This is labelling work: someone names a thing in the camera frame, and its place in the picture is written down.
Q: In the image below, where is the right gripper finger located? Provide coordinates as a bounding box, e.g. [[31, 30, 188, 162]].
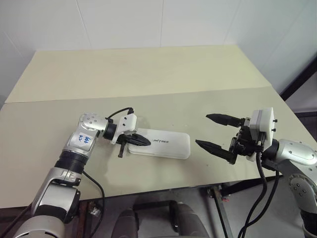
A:
[[195, 139, 236, 165], [206, 113, 245, 128]]

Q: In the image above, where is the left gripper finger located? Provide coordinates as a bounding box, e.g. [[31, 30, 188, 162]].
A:
[[126, 140, 152, 147], [127, 133, 152, 144]]

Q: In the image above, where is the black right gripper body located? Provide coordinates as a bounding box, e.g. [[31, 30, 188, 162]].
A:
[[229, 117, 264, 157]]

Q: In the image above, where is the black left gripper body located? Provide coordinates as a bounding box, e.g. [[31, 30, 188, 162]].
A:
[[117, 132, 136, 158]]

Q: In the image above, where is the white rectangular case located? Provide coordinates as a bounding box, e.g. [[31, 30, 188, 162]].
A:
[[127, 128, 191, 160]]

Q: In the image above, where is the dark grey rounded shape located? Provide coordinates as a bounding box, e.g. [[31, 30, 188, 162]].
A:
[[170, 202, 210, 238], [115, 208, 139, 238]]

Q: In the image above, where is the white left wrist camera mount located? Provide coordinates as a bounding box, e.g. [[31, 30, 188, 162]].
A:
[[110, 114, 138, 145]]

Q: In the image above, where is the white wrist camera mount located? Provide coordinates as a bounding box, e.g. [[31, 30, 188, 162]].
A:
[[110, 114, 138, 145], [247, 107, 277, 162]]

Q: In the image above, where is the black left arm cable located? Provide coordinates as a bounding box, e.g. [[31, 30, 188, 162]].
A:
[[80, 107, 136, 216]]

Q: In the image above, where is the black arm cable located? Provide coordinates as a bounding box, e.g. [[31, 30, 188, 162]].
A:
[[80, 107, 136, 216], [237, 141, 282, 238]]

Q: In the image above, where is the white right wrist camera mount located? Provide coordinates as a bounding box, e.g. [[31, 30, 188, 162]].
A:
[[247, 107, 277, 162]]

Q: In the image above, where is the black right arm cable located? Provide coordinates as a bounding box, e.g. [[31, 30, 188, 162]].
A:
[[237, 141, 282, 238]]

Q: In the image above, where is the metal table frame bar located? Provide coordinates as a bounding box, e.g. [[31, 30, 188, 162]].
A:
[[207, 184, 235, 238]]

